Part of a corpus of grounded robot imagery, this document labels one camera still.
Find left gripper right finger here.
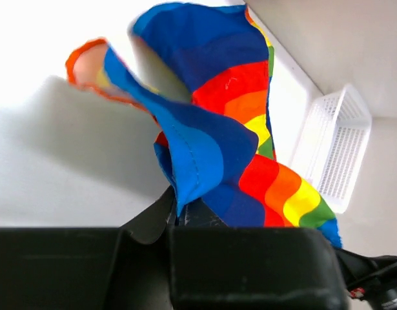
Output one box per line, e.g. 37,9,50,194
167,203,351,310

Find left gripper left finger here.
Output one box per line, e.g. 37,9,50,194
0,188,175,309

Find rainbow striped shorts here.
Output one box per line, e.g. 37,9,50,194
65,2,342,248

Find white plastic basket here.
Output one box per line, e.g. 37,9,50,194
290,84,372,214

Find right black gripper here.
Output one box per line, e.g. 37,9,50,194
335,248,397,310

